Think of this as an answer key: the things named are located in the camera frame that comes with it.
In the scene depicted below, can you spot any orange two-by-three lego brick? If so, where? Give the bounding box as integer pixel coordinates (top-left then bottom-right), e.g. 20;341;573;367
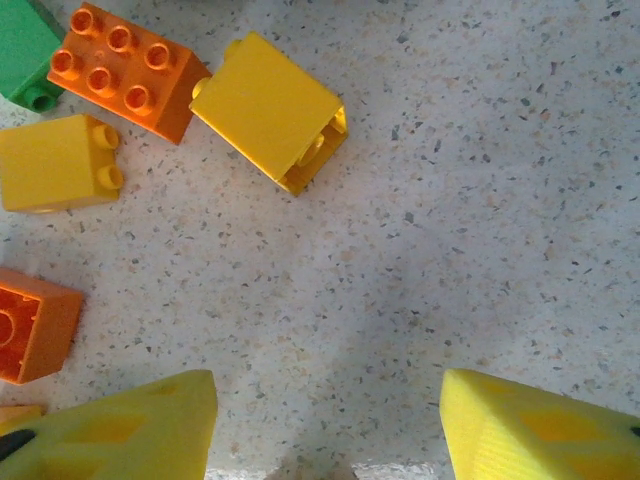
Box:
47;1;214;146

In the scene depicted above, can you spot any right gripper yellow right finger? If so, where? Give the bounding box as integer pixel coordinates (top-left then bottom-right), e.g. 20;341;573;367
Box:
438;368;640;480

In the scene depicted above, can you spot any green lego brick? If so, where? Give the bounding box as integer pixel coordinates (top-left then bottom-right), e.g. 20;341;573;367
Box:
0;0;67;114

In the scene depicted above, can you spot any orange two-by-two lego brick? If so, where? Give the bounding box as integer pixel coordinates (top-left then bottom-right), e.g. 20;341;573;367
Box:
0;266;85;386

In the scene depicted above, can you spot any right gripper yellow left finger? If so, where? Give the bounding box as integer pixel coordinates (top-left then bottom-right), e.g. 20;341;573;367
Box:
0;368;220;480

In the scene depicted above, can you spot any yellow lego brick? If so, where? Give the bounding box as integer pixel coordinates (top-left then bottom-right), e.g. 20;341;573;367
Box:
188;30;349;197
0;113;126;214

